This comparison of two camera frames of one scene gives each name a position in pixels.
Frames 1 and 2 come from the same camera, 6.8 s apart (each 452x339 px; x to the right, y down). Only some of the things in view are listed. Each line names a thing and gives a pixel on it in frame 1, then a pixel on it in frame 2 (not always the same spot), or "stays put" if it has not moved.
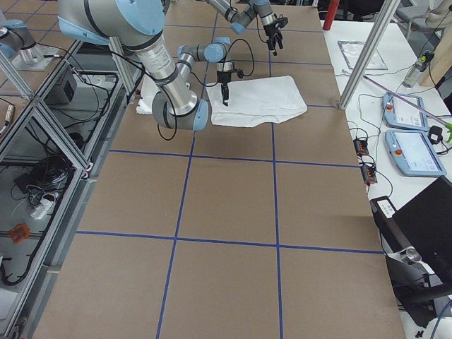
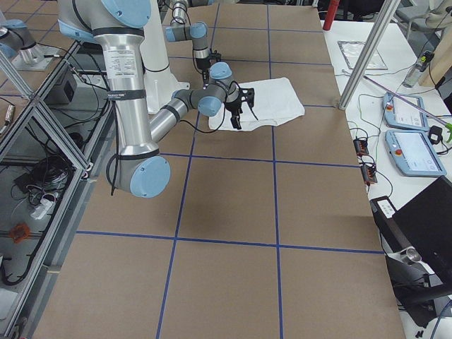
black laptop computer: (423, 221) stays put
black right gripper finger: (225, 92) -> (236, 121)
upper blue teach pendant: (400, 115) stays put
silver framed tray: (352, 51) stays put
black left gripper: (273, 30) -> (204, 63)
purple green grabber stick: (443, 123) stays put
